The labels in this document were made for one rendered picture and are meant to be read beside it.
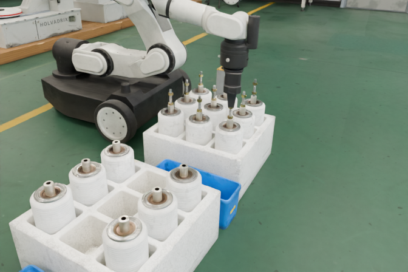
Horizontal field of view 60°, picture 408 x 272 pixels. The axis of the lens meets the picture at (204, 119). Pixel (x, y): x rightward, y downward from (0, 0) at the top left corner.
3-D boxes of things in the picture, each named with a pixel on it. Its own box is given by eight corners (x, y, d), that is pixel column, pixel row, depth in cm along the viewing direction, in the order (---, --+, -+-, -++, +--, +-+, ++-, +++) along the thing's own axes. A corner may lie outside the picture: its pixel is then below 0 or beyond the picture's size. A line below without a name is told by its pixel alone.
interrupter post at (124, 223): (116, 231, 76) (115, 220, 74) (124, 224, 77) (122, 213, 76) (125, 235, 74) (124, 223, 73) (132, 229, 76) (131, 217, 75)
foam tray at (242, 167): (144, 173, 138) (142, 132, 130) (192, 132, 169) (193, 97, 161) (237, 204, 122) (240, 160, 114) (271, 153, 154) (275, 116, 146)
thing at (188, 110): (179, 133, 153) (178, 95, 145) (200, 136, 151) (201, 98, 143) (172, 144, 144) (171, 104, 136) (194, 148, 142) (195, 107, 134)
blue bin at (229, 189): (148, 201, 123) (147, 172, 117) (166, 184, 131) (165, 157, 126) (226, 233, 110) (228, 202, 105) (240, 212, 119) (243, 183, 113)
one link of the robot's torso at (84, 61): (73, 73, 177) (68, 47, 171) (99, 62, 194) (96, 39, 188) (105, 79, 170) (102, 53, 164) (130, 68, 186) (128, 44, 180)
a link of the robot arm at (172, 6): (198, 19, 102) (138, 1, 105) (202, 34, 112) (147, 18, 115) (210, -13, 104) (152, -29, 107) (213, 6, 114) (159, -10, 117)
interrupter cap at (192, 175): (164, 178, 93) (164, 176, 93) (180, 164, 99) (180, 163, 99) (188, 187, 90) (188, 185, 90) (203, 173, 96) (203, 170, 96)
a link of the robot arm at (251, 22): (217, 54, 106) (218, 15, 101) (225, 45, 116) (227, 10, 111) (254, 58, 103) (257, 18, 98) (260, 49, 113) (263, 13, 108)
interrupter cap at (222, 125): (214, 129, 119) (214, 127, 119) (224, 120, 125) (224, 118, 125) (234, 134, 116) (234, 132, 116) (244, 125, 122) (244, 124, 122)
